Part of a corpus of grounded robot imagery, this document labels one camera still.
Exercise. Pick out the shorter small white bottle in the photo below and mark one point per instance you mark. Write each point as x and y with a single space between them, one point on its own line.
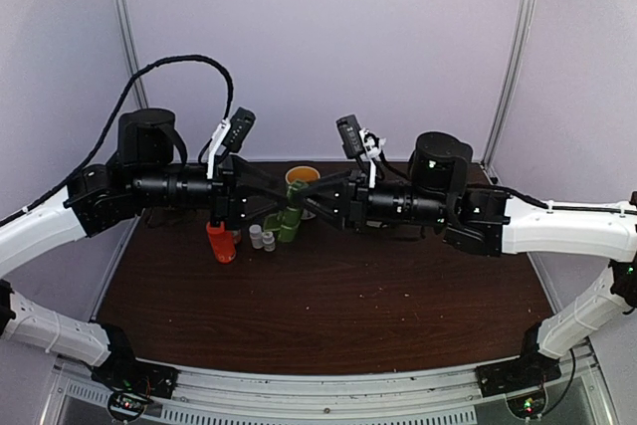
269 241

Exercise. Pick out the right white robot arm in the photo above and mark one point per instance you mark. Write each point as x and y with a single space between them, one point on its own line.
492 220

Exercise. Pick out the orange pill bottle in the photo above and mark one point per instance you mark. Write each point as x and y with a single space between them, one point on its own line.
221 242

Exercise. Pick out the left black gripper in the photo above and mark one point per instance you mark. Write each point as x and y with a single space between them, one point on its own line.
228 207

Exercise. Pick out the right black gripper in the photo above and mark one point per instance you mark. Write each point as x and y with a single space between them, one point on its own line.
352 211

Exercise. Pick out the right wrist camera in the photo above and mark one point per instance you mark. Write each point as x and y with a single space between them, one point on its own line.
363 146

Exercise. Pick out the white mug yellow inside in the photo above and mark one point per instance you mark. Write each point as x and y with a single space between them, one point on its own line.
304 174

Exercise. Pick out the left aluminium frame post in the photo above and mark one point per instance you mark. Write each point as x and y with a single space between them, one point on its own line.
126 35

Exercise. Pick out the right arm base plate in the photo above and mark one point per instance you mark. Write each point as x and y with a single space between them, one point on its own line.
512 376

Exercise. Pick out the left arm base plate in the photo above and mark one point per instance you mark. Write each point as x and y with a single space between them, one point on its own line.
142 378

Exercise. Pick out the green weekly pill organizer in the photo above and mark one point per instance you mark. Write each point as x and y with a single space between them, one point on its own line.
275 223

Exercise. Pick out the aluminium front rail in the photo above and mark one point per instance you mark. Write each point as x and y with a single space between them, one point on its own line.
449 395

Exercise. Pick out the right aluminium frame post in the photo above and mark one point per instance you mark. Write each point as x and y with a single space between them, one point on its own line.
512 72

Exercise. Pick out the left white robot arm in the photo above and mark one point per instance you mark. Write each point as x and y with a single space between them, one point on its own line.
150 168

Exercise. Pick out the aluminium frame post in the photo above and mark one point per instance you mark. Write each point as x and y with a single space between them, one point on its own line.
126 35
512 72

